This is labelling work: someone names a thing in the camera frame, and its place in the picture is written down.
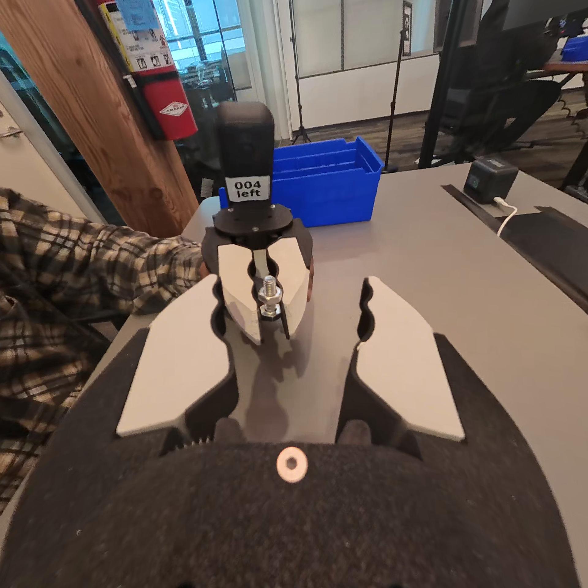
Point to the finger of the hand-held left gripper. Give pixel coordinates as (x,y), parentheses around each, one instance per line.
(234,280)
(294,275)

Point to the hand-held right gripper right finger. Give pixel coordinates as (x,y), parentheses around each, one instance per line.
(404,367)

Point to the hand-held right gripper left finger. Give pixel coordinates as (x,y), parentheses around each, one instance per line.
(179,358)

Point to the steel hex bolt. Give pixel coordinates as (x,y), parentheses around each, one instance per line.
(269,282)

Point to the steel hex nut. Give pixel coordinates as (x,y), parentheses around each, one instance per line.
(268,298)

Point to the blue plastic bin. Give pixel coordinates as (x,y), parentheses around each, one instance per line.
(330,197)

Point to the person's left forearm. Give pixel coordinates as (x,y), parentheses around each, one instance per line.
(92,257)

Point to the person's left hand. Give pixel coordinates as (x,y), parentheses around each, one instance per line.
(312,285)

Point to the black light stand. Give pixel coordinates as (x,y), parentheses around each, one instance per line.
(302,133)

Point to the red fire extinguisher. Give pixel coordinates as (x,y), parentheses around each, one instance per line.
(167,101)

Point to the person's plaid shirt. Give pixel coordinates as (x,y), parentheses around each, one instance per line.
(36,367)

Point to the wooden pillar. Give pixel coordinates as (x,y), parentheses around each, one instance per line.
(82,115)

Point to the blue paper tag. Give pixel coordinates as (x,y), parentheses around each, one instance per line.
(135,13)

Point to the black power box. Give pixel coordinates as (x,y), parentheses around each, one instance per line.
(487,179)

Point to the black monitor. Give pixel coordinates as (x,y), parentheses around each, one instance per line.
(528,13)

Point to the blue storage bin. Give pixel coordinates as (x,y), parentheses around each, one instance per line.
(576,50)

